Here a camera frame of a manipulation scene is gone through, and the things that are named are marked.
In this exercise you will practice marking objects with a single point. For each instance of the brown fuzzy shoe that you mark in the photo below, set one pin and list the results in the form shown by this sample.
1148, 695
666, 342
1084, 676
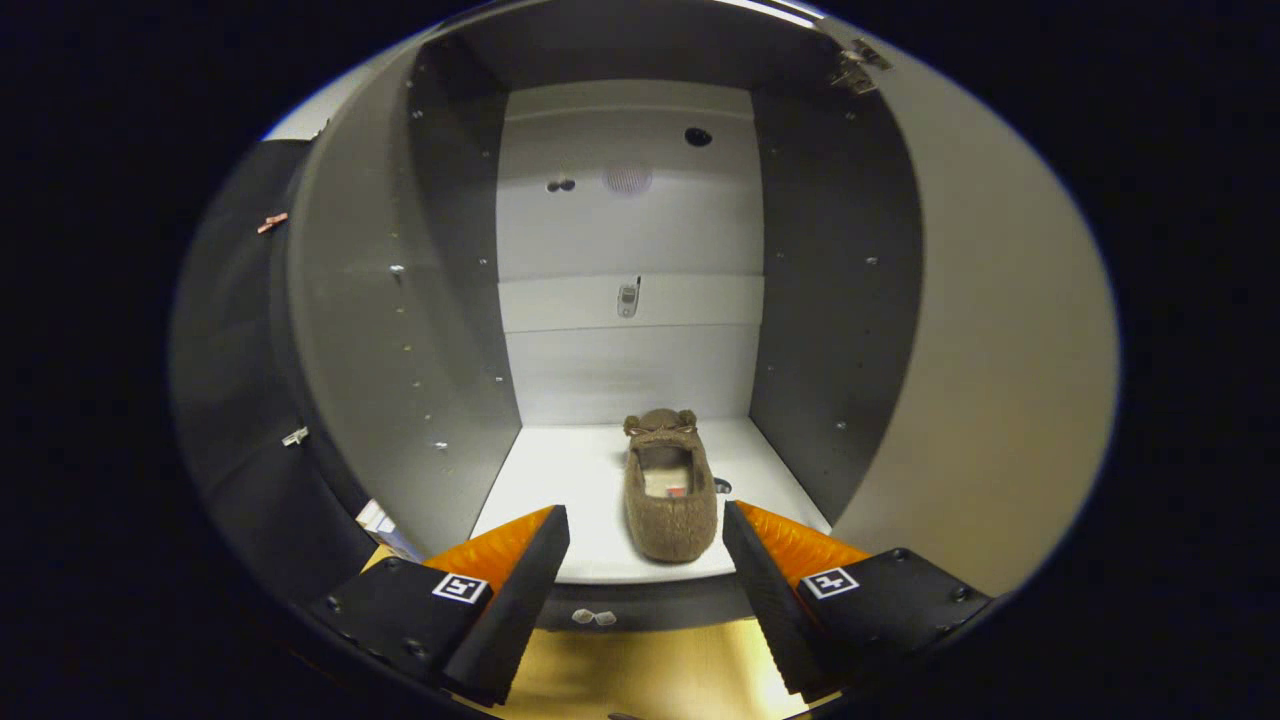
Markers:
670, 530

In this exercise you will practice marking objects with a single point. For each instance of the black backdrop cloth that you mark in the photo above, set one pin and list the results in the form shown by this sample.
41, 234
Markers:
225, 350

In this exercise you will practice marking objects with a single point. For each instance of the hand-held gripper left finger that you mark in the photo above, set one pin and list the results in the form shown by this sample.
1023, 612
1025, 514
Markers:
520, 605

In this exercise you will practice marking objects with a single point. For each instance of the silver clip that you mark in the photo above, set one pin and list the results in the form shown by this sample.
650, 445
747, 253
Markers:
296, 436

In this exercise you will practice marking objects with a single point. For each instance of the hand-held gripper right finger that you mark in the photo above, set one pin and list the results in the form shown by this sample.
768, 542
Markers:
772, 610

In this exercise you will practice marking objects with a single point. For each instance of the white cabinet shelf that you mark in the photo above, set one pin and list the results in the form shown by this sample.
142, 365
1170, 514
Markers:
580, 500

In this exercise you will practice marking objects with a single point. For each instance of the grey shoe cabinet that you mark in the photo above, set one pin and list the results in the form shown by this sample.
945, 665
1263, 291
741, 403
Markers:
350, 350

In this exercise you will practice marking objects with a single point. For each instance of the pink clip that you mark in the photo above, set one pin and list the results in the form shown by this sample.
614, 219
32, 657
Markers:
272, 223

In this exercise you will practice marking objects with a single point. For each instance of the metal door hinge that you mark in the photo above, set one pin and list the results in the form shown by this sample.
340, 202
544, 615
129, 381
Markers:
858, 68

